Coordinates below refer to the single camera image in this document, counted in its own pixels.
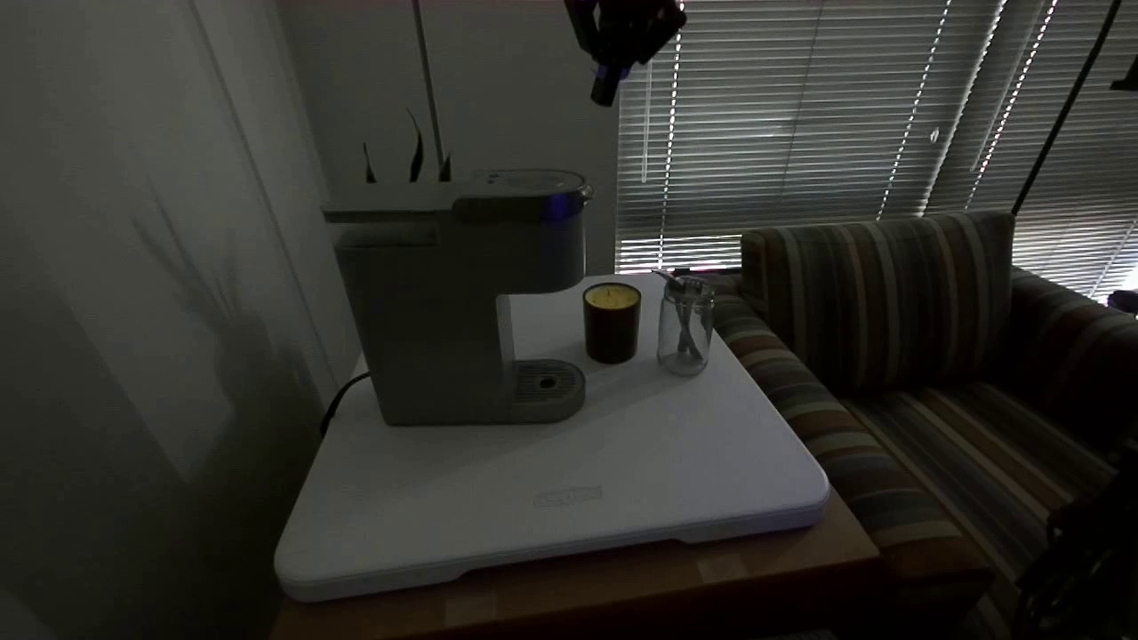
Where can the wooden side table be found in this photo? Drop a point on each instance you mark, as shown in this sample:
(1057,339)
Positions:
(664,588)

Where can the white plastic board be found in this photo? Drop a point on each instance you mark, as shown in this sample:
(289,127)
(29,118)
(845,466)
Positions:
(570,473)

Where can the striped fabric sofa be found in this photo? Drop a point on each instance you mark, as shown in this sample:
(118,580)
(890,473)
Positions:
(902,322)

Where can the clear glass jar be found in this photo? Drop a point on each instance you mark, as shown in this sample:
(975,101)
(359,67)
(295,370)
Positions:
(685,332)

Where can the grey pod coffee maker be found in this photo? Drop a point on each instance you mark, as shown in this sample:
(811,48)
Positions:
(440,307)

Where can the dark candle jar yellow wax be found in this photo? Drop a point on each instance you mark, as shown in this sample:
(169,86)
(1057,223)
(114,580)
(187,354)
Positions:
(613,326)

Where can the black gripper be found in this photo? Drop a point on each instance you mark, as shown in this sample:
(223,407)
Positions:
(622,27)

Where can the white window blinds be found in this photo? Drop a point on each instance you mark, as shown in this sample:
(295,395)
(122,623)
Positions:
(805,118)

